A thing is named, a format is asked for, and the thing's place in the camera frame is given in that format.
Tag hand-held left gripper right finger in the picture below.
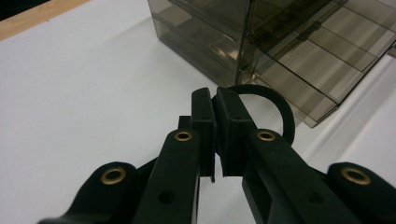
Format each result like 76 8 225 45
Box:
212 86 260 178

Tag smoked acrylic drawer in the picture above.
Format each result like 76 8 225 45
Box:
152 0 347 63
248 0 396 129

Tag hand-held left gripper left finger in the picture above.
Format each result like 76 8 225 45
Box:
178 87 219 184

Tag black hair band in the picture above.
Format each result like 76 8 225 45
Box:
211 83 296 160

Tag smoked acrylic drawer organizer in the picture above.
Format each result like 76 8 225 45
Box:
148 0 396 88

